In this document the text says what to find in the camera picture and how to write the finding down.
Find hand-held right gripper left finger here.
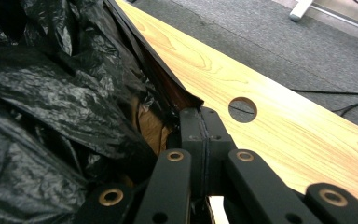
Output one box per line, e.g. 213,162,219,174
179,106,207,199

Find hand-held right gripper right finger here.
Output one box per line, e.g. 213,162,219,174
200,106,238,196

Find black plastic garbage bag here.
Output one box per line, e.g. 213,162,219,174
0,0,205,224

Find black power strip cable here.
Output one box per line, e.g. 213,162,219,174
292,88,358,96

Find thin black floor cable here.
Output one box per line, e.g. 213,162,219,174
332,96,358,117

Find white metal desk frame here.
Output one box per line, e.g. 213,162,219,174
288,0,315,22

